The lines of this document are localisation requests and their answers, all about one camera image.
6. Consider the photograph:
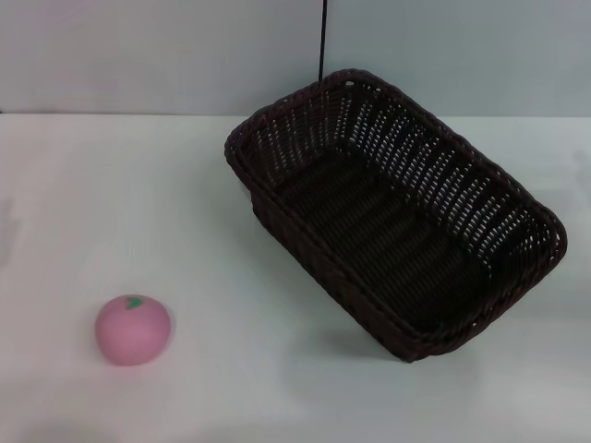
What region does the black woven plastic basket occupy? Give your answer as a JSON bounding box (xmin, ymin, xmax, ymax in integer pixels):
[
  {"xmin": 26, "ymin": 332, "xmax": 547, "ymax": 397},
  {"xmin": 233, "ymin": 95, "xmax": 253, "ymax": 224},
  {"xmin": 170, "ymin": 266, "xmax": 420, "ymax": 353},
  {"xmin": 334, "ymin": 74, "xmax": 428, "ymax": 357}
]
[{"xmin": 225, "ymin": 67, "xmax": 569, "ymax": 364}]

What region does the pink toy peach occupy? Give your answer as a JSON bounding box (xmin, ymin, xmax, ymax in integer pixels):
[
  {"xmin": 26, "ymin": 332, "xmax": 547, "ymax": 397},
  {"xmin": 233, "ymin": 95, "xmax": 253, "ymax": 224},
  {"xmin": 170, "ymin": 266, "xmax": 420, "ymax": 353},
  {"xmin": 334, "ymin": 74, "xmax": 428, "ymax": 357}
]
[{"xmin": 94, "ymin": 293, "xmax": 177, "ymax": 368}]

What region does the black vertical wall strip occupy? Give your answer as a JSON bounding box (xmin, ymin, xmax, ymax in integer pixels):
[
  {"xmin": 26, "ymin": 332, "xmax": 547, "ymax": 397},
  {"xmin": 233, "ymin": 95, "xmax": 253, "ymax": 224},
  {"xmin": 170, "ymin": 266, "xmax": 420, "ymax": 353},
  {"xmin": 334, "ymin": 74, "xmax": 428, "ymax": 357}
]
[{"xmin": 316, "ymin": 0, "xmax": 331, "ymax": 83}]

